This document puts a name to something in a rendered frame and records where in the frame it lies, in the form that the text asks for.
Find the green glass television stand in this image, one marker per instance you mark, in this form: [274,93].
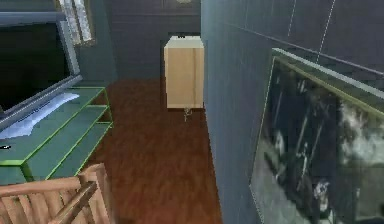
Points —
[60,133]

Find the grey framed black television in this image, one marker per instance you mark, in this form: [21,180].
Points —
[30,63]

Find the small metal object on floor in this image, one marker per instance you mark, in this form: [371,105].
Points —
[186,113]

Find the light wooden cabinet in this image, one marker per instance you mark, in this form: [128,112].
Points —
[184,76]

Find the wooden slatted chair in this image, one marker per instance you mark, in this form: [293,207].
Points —
[56,200]

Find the dark framed wall picture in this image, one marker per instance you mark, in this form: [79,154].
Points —
[320,150]

